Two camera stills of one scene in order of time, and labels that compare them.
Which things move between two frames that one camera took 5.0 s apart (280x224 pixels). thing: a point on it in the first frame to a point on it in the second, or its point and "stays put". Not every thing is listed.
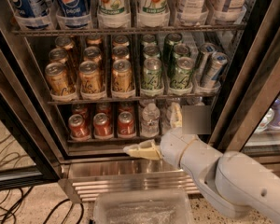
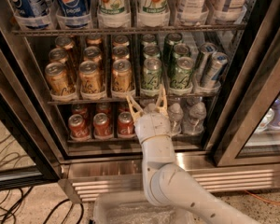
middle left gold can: [58, 55] stays put
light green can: [152, 75] stays put
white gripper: [176, 147] to [152, 125]
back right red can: [126, 106] stays put
